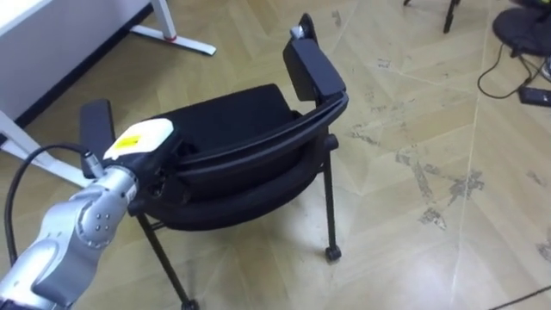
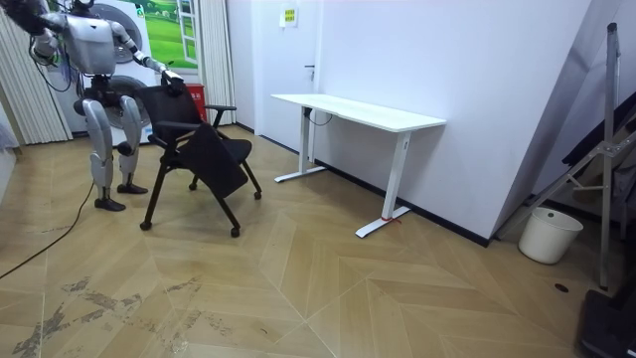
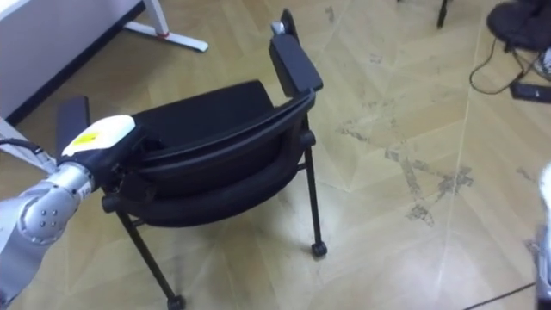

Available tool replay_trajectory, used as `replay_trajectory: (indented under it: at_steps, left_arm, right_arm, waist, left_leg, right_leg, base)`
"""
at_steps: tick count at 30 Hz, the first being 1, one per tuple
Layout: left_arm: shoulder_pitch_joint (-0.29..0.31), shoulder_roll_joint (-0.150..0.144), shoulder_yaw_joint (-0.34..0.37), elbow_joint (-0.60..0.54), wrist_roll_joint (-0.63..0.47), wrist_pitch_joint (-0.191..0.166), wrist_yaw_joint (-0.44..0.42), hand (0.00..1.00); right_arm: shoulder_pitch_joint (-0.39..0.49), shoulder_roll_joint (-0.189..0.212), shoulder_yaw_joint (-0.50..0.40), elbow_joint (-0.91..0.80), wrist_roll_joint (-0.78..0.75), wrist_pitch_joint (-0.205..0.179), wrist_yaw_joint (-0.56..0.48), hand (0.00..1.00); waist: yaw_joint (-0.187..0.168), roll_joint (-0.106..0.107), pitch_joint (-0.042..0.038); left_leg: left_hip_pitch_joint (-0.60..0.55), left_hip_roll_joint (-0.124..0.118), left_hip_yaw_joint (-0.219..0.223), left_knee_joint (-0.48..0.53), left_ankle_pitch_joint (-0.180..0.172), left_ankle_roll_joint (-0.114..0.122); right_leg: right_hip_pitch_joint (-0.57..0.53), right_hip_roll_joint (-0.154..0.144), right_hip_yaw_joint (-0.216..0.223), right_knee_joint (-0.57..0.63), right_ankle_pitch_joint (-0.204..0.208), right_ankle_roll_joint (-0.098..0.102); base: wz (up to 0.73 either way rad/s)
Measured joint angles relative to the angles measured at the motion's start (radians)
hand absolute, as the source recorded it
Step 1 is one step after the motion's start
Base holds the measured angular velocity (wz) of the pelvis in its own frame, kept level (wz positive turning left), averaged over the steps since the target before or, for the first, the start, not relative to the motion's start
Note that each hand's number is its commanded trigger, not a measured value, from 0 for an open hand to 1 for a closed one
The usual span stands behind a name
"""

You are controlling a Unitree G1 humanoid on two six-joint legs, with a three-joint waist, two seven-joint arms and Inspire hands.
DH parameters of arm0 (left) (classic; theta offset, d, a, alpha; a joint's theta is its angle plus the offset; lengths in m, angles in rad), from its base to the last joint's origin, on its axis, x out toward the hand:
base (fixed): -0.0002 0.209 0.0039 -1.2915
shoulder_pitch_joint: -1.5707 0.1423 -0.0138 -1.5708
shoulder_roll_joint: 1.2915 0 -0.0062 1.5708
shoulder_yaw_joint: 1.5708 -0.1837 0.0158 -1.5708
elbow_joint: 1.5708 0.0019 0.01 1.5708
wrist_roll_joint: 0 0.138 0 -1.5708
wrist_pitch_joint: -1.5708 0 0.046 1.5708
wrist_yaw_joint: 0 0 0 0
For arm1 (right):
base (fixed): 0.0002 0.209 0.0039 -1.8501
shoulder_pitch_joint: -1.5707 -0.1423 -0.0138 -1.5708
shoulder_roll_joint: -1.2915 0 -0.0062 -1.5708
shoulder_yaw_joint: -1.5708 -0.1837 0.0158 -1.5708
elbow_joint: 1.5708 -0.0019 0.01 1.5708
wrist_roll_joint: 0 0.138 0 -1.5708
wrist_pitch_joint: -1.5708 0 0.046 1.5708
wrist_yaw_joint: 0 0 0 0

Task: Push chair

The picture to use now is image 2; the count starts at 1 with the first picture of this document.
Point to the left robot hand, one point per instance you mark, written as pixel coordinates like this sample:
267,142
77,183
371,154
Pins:
173,82

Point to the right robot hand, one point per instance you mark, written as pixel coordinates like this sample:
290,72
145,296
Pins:
22,15

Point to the black wheeled office chair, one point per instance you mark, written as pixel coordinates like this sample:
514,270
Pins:
213,159

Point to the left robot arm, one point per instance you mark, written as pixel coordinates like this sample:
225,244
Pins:
130,45

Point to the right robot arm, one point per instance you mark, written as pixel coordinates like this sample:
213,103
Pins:
46,44

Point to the white washing machine tower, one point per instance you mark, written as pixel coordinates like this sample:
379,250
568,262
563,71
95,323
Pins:
147,82

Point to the red fire extinguisher box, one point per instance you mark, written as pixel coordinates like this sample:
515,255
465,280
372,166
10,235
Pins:
198,99

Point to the white pleated curtain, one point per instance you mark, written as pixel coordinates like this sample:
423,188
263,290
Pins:
216,50
25,99

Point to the robot body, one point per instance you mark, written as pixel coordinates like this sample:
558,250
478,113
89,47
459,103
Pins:
92,45

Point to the robot legs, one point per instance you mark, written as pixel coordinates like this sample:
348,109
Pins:
99,134

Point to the white room door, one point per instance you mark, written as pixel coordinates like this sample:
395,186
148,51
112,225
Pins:
283,64

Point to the white and yellow door sign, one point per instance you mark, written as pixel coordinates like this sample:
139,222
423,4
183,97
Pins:
288,15

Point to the white desk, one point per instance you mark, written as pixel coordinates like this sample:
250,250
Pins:
367,114

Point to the white leaning board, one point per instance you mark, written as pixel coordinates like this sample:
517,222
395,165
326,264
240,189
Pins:
561,124

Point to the white plastic bucket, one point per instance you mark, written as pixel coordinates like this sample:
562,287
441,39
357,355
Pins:
549,238

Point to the small black floor disc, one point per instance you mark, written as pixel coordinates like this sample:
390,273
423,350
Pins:
561,288

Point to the grey metal stand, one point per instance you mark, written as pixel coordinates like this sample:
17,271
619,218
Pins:
608,149

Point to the black case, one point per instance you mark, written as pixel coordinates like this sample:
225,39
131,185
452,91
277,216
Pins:
608,328

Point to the green landscape wall poster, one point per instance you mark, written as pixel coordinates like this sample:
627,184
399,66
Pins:
164,40

